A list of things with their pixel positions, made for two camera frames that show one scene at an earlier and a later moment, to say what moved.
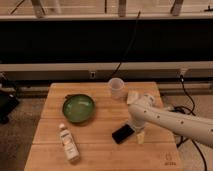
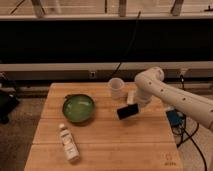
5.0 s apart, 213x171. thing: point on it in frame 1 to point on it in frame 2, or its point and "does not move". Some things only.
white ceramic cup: (117, 87) does not move
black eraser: (123, 132) to (128, 111)
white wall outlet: (92, 75) does not move
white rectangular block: (132, 96) does not move
